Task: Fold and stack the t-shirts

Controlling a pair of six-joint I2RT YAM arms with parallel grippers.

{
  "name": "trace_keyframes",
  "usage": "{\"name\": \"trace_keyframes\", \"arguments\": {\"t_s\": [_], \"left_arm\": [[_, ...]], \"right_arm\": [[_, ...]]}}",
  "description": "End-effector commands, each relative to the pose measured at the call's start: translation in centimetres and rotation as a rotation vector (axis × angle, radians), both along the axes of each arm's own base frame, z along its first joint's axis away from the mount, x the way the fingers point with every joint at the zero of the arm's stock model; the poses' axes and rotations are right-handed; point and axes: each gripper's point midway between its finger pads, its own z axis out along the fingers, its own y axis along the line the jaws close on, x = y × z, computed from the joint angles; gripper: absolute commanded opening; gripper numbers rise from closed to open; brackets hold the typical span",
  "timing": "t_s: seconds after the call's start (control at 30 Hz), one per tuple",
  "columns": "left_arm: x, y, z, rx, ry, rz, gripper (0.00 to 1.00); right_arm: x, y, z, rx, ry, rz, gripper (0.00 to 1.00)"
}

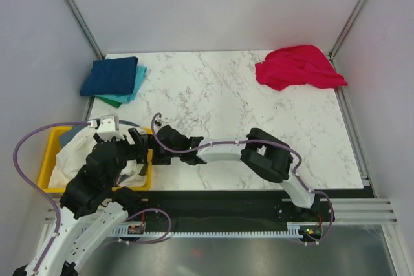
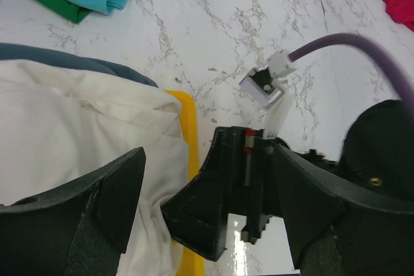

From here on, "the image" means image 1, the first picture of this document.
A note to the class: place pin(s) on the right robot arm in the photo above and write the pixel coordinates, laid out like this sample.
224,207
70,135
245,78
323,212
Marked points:
269,158

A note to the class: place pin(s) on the right aluminium frame post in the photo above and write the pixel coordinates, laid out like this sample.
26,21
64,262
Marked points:
351,20

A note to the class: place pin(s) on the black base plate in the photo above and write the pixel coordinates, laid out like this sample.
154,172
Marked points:
193,211

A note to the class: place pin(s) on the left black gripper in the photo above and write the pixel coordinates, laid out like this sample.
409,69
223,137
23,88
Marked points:
139,148

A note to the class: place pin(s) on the red t shirt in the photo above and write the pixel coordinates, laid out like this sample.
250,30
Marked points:
298,65

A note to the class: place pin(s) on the yellow plastic bin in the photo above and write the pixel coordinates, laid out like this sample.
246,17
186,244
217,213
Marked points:
50,159

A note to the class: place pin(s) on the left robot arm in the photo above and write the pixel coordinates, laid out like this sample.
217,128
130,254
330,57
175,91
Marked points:
89,208

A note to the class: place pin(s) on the white t shirt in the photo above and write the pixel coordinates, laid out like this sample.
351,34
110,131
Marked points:
72,157

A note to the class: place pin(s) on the grey slotted cable duct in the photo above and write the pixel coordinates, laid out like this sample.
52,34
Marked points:
292,231

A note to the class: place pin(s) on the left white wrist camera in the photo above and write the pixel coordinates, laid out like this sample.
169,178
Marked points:
107,127

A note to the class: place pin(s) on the aluminium frame post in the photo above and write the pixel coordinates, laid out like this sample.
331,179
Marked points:
351,20
82,24

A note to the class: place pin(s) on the folded navy t shirt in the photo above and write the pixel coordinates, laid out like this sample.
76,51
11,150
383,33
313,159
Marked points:
111,77

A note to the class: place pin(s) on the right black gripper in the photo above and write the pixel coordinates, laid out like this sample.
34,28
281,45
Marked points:
156,160

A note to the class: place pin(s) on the left aluminium frame post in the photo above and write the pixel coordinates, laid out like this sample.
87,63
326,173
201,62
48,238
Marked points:
82,24

